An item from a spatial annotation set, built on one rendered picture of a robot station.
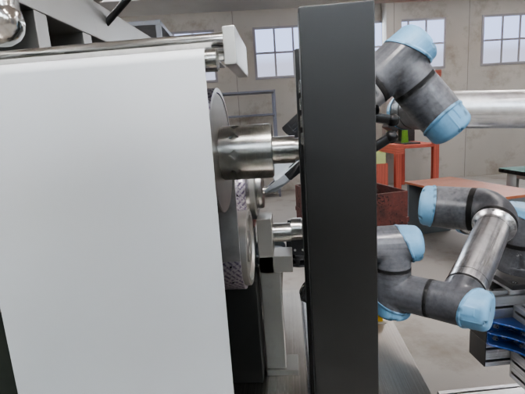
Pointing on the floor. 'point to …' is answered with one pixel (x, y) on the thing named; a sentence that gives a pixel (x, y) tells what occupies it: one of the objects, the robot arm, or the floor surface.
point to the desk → (452, 186)
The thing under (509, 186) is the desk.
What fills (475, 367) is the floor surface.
